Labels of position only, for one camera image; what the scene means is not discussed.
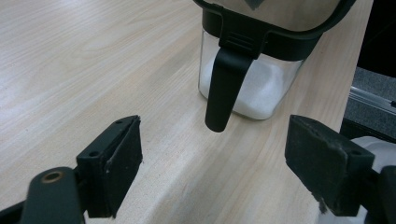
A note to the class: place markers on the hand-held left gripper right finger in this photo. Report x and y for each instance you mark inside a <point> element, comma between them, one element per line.
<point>323,161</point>

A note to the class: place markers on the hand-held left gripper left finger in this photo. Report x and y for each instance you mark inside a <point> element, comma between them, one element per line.
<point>118,161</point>

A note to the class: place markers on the glass jar with black lid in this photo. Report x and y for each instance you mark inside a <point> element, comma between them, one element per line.
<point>236,40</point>

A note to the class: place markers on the black curtain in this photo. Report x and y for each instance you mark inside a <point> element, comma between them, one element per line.
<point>379,31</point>

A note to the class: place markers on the aluminium floor rail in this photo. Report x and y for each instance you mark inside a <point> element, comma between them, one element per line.
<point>370,99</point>

